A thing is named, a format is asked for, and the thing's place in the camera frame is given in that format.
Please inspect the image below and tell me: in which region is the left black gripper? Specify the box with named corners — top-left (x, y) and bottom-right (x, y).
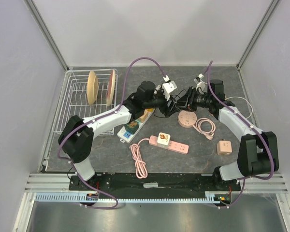
top-left (143, 88), bottom-right (180, 117)

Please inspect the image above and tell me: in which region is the pink rimmed plate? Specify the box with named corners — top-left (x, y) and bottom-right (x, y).
top-left (106, 70), bottom-right (116, 106)

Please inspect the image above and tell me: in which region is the pink coiled cable with plug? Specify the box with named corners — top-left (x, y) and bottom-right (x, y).
top-left (195, 117), bottom-right (216, 141)

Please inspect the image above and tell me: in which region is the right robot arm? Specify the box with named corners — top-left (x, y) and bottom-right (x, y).
top-left (176, 79), bottom-right (279, 190)

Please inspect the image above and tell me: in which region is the white multicolour power strip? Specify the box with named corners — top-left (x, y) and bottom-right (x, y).
top-left (117, 108), bottom-right (154, 144)

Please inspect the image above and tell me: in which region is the white wire dish rack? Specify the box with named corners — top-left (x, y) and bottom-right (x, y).
top-left (52, 69), bottom-right (118, 134)

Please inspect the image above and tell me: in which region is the beige plate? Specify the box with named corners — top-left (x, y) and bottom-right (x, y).
top-left (87, 71), bottom-right (99, 105)

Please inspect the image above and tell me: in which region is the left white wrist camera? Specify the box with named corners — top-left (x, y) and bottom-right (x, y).
top-left (162, 81), bottom-right (177, 101)

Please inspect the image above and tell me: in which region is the white charging cable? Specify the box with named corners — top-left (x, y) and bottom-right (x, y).
top-left (226, 96), bottom-right (254, 119)

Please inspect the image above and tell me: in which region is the pink bundled power cord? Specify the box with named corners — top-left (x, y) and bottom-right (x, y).
top-left (130, 138), bottom-right (151, 179)

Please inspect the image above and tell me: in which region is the dark green cube socket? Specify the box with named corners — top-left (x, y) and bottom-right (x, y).
top-left (124, 121), bottom-right (139, 134)

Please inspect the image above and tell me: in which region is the pink long power strip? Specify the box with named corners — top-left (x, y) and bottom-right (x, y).
top-left (149, 135), bottom-right (189, 155)

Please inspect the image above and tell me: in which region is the pink round power socket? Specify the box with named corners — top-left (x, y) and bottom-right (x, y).
top-left (178, 110), bottom-right (197, 128)

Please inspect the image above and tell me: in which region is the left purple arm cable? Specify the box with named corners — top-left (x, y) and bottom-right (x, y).
top-left (57, 57), bottom-right (171, 210)

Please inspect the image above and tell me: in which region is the grey slotted cable duct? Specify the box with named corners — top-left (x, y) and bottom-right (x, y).
top-left (35, 192), bottom-right (220, 203)

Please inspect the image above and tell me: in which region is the beige wooden cube socket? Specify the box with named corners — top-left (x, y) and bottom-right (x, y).
top-left (137, 114), bottom-right (148, 123)

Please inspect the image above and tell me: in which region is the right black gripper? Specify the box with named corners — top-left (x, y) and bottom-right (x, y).
top-left (176, 87), bottom-right (212, 112)

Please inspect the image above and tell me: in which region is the pink cube socket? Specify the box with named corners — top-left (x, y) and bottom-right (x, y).
top-left (217, 140), bottom-right (232, 155)

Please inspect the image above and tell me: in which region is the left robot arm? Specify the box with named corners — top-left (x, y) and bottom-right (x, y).
top-left (58, 81), bottom-right (177, 190)

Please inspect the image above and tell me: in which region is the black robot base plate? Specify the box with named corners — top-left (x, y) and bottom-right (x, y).
top-left (69, 172), bottom-right (242, 200)

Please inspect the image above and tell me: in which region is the white cube socket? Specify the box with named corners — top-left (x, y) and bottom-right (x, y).
top-left (157, 132), bottom-right (171, 148)

